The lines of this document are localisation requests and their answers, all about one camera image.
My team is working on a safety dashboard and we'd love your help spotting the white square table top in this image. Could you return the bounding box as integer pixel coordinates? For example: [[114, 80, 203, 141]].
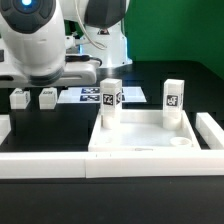
[[88, 109, 200, 152]]

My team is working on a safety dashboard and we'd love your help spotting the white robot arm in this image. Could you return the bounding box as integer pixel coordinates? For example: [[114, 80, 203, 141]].
[[0, 0, 130, 88]]

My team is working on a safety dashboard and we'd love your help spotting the white marker sheet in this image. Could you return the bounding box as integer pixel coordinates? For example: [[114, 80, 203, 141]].
[[58, 87, 146, 104]]

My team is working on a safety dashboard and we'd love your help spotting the white U-shaped obstacle fence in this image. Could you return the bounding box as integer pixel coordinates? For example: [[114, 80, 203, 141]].
[[0, 113, 224, 179]]

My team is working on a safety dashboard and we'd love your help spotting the white camera cable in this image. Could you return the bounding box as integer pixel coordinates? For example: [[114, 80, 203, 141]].
[[73, 0, 108, 51]]

